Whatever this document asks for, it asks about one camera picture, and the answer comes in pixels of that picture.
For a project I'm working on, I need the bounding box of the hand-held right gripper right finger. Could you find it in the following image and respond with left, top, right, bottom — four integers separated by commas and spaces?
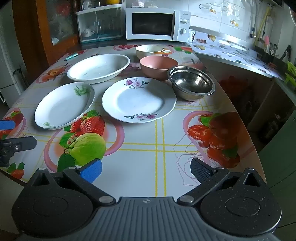
177, 158, 267, 206

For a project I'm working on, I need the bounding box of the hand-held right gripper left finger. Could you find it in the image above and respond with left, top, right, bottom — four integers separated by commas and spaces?
26, 159, 116, 207

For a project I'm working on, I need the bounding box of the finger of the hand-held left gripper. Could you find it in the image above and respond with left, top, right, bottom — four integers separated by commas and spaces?
0, 120, 16, 131
0, 136, 37, 168

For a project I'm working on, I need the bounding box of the white oval plate green print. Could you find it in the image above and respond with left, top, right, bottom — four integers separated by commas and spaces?
34, 82, 96, 130

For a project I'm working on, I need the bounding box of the round floral white plate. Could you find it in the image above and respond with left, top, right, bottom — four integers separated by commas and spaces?
102, 77, 177, 123

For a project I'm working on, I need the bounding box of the stainless steel bowl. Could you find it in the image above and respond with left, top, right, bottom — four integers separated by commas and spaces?
167, 65, 216, 101

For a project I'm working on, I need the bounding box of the deep white oval dish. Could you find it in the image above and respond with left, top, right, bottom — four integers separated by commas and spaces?
67, 54, 131, 84

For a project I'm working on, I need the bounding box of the pink bowl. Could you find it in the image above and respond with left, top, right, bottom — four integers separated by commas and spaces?
139, 56, 179, 81

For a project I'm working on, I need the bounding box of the white bowl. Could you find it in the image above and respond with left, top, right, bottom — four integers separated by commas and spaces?
135, 45, 164, 61

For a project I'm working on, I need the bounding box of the white refrigerator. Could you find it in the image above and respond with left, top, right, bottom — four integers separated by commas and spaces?
0, 14, 31, 106

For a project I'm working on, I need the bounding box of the fruit print tablecloth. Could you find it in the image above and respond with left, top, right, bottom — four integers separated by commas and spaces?
0, 43, 266, 197

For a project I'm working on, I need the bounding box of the brown wooden cabinet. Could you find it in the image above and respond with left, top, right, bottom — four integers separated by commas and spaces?
14, 0, 80, 68

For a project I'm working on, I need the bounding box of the printed counter mat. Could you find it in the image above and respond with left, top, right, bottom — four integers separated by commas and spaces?
191, 31, 285, 80

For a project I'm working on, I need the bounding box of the dark utensil holder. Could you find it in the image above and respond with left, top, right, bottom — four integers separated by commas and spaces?
254, 45, 281, 63

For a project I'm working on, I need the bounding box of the green plastic rack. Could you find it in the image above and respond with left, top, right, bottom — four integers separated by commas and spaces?
284, 61, 296, 84

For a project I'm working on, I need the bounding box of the white plastic dish cabinet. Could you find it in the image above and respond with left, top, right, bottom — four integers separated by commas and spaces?
76, 4, 127, 44

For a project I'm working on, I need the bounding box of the white microwave oven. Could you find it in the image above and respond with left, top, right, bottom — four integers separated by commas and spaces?
125, 7, 191, 42

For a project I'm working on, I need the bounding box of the yellow hose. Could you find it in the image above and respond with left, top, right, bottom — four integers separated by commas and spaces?
253, 6, 271, 47

